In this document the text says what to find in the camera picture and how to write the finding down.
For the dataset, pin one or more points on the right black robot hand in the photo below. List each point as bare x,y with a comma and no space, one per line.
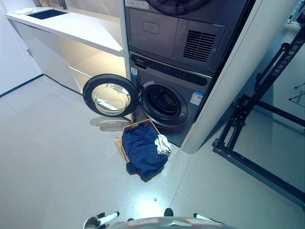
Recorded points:
202,217

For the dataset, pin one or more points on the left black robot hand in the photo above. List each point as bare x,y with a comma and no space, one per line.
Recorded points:
100,219

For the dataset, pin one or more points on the brown cardboard basket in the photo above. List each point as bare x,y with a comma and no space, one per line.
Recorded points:
124,148

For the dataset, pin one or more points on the grey front-load washing machine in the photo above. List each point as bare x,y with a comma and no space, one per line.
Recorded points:
188,119

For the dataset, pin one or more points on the round washing machine door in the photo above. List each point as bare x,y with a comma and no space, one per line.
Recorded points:
110,96

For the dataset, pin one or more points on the black robot foot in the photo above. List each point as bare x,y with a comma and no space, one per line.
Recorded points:
168,212

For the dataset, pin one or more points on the silver robot torso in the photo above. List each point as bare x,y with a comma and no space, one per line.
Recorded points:
162,223

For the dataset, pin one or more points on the dark blue garment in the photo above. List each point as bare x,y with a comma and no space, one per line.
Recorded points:
143,152

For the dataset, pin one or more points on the white and black garment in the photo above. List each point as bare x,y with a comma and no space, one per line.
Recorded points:
162,144

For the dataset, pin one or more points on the white tall cabinet panel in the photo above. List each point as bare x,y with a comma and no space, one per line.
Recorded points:
228,78

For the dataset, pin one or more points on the white counter cabinet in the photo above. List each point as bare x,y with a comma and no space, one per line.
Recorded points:
71,43

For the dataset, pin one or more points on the grey stacked dryer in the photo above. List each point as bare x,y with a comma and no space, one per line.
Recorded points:
176,35

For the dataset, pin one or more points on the dark rectangular sink basin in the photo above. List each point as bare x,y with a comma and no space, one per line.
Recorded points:
46,14

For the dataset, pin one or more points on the dark metal faucet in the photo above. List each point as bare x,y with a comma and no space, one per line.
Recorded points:
62,4

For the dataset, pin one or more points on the black metal gantry frame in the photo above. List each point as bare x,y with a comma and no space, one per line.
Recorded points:
257,114

